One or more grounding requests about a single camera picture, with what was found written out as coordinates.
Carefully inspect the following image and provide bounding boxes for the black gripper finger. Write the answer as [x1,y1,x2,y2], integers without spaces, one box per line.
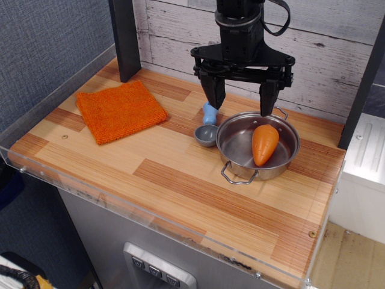
[200,75,226,110]
[259,79,280,117]

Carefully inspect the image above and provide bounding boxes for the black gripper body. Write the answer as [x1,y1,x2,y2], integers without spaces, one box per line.
[191,19,295,88]

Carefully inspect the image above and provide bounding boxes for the orange cloth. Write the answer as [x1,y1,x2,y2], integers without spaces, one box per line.
[76,81,168,145]

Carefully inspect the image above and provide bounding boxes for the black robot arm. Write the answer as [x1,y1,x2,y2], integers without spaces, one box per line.
[191,1,295,117]

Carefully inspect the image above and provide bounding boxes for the silver pot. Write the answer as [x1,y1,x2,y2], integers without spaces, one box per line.
[216,111,301,185]

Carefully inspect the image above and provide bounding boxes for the orange toy carrot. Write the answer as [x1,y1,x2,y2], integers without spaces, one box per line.
[252,125,280,166]

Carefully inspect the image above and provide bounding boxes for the blue grey measuring scoop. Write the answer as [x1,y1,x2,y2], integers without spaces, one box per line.
[194,102,218,147]

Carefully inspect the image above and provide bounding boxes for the white metal side cabinet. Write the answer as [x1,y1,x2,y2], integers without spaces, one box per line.
[329,113,384,243]

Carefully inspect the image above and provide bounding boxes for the silver control panel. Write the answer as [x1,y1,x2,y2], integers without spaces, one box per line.
[123,242,197,289]

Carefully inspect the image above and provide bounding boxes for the woven basket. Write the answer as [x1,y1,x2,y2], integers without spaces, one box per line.
[1,265,54,289]

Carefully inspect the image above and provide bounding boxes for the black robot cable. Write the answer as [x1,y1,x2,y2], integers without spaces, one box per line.
[262,0,292,36]

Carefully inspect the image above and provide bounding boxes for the black vertical post right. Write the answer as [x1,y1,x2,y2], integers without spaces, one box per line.
[338,19,384,150]

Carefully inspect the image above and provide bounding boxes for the black vertical post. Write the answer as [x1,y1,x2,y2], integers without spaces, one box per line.
[338,19,384,150]
[108,0,141,82]

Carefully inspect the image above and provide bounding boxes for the black vertical post left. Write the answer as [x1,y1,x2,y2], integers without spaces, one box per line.
[108,0,141,82]

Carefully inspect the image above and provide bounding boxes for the clear acrylic guard rail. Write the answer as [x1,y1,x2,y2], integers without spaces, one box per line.
[1,49,344,288]

